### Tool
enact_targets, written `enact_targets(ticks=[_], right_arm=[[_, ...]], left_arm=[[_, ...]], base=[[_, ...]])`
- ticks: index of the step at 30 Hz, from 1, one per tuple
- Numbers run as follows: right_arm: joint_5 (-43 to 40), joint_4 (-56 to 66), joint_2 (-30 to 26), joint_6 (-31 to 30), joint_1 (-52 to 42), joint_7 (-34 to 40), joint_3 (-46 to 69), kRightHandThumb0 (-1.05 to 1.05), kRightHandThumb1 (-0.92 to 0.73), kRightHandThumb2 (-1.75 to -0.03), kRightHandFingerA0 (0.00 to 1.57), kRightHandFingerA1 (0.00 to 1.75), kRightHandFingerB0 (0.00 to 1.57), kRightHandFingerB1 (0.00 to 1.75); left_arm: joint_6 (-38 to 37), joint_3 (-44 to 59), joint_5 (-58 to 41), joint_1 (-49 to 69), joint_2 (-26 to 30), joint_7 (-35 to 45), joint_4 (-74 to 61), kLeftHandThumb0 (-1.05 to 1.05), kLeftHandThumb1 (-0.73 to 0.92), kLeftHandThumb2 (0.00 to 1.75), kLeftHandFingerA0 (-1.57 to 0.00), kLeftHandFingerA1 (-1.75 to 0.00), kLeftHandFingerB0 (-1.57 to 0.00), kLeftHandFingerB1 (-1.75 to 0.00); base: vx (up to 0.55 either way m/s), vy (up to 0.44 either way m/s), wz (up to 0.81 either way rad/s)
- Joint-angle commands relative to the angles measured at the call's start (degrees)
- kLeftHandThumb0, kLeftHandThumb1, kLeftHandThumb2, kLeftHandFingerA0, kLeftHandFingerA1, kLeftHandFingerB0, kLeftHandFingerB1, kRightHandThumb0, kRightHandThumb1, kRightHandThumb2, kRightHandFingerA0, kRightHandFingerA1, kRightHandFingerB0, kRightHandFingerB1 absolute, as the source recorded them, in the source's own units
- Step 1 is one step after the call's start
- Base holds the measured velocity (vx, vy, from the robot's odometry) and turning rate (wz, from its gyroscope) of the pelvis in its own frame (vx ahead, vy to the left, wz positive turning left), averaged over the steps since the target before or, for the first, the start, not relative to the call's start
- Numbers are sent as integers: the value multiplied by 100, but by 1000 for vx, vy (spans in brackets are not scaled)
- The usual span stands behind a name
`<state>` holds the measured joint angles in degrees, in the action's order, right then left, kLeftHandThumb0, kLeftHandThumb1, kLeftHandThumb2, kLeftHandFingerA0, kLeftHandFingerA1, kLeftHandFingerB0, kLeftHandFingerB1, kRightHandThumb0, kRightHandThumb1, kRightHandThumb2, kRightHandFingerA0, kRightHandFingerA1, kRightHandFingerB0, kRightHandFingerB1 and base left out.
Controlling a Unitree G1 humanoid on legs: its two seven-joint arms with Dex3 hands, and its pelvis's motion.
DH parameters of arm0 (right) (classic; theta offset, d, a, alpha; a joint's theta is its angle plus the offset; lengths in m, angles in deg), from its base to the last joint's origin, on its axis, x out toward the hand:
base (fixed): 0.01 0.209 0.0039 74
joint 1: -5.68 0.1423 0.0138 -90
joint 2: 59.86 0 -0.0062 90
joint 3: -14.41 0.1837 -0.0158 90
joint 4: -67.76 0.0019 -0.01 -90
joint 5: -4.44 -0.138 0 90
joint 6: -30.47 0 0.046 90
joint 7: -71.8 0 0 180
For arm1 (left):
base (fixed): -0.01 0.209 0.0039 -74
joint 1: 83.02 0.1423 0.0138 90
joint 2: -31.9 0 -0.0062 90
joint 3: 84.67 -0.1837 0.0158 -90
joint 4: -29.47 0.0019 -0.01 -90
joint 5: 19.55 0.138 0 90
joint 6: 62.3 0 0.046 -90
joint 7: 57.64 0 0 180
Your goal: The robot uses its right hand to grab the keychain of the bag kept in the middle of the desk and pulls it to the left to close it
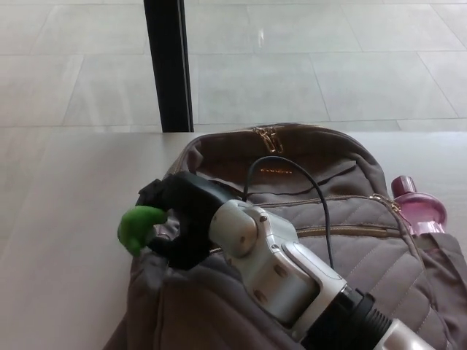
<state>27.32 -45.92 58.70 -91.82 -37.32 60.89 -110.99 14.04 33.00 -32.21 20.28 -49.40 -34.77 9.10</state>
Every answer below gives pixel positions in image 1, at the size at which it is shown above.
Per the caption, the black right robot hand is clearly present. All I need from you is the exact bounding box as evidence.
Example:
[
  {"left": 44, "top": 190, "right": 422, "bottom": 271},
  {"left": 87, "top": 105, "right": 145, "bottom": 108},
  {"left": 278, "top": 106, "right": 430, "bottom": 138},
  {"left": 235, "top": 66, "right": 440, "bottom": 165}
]
[{"left": 137, "top": 171, "right": 235, "bottom": 271}]

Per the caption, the green plush keychain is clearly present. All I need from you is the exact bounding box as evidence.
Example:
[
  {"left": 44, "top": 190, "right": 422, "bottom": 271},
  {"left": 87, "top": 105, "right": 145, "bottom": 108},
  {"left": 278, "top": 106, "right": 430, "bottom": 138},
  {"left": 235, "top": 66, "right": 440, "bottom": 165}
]
[{"left": 117, "top": 206, "right": 166, "bottom": 256}]

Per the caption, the grey quilted backpack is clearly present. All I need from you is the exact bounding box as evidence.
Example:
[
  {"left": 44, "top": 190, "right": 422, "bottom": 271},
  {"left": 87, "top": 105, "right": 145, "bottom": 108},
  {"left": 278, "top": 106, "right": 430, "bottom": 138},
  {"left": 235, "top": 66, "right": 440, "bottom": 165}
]
[{"left": 104, "top": 123, "right": 467, "bottom": 350}]

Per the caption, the pink plastic water bottle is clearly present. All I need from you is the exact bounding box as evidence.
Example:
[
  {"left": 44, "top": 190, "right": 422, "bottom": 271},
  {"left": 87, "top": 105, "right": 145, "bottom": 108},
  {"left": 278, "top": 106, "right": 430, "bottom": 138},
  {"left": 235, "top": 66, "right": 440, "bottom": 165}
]
[{"left": 390, "top": 175, "right": 448, "bottom": 236}]

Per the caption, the black vertical frame post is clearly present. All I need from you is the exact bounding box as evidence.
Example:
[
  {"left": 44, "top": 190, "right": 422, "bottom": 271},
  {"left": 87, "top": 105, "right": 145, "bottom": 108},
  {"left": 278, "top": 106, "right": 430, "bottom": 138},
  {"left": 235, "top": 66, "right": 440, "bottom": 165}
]
[{"left": 143, "top": 0, "right": 195, "bottom": 133}]

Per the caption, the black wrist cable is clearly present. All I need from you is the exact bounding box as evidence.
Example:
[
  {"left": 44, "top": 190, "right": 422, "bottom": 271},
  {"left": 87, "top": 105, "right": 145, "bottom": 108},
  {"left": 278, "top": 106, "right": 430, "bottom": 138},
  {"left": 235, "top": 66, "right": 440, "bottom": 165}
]
[{"left": 242, "top": 156, "right": 333, "bottom": 271}]

